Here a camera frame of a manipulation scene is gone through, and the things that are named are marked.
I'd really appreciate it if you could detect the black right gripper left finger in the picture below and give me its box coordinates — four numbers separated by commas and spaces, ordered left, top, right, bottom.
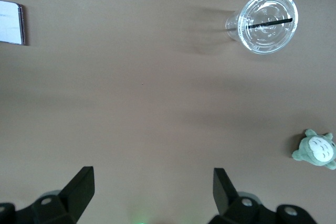
31, 166, 96, 224

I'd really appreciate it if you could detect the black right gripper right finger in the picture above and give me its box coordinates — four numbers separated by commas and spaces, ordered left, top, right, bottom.
208, 167, 278, 224

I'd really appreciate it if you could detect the grey-green Totoro plush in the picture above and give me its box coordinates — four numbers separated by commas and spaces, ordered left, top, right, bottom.
291, 129, 336, 170

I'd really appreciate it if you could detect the brown table cover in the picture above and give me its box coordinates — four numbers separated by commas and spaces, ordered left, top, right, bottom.
0, 0, 336, 224

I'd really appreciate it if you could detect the clear plastic cup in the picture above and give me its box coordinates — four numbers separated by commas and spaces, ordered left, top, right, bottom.
225, 0, 299, 56

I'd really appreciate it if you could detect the black drinking straw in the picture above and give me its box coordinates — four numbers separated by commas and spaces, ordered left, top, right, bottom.
247, 18, 293, 29

